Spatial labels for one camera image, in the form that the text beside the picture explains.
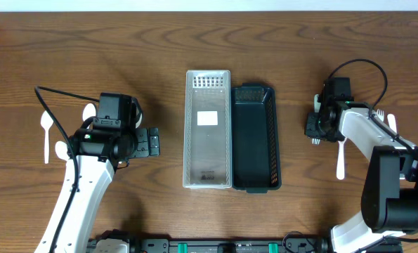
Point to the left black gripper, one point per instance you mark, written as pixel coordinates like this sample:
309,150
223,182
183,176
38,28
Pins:
152,141

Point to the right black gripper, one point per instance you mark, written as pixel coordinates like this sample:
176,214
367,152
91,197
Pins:
310,130

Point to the white plastic spoon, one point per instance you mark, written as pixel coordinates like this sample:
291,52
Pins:
89,111
46,123
61,150
138,123
340,172

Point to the white plastic fork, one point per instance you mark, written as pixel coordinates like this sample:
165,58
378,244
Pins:
380,114
316,141
391,118

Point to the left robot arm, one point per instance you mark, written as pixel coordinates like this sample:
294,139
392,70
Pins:
87,177

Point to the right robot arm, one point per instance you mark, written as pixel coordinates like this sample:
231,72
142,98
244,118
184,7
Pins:
388,212

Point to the clear plastic basket tray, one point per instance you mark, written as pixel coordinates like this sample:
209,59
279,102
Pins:
207,150

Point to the black plastic basket tray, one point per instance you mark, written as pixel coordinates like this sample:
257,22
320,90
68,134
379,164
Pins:
256,154

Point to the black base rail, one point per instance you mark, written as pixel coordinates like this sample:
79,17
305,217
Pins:
118,241

